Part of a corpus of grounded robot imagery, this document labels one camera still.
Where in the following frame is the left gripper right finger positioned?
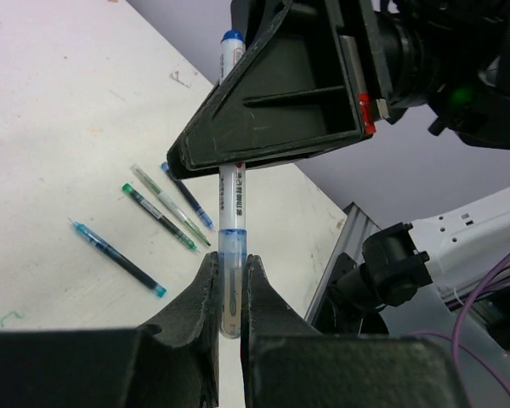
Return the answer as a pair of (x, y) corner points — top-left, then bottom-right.
(241, 255), (320, 407)

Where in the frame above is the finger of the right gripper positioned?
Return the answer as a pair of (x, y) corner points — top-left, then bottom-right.
(167, 1), (374, 179)
(218, 0), (294, 90)

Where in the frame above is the aluminium front rail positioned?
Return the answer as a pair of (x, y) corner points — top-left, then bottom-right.
(304, 202), (381, 326)

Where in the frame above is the light blue pen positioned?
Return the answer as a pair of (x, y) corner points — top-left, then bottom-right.
(69, 219), (167, 298)

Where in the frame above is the light green white pen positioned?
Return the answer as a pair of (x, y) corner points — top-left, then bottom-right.
(130, 164), (212, 247)

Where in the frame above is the clear blue pen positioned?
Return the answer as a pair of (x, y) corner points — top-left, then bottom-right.
(218, 28), (250, 273)

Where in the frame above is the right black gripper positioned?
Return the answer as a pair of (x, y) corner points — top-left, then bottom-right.
(339, 0), (510, 150)

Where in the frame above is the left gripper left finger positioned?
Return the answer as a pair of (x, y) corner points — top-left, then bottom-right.
(138, 252), (218, 407)

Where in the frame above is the dark navy pen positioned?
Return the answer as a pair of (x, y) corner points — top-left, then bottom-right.
(161, 162), (214, 230)

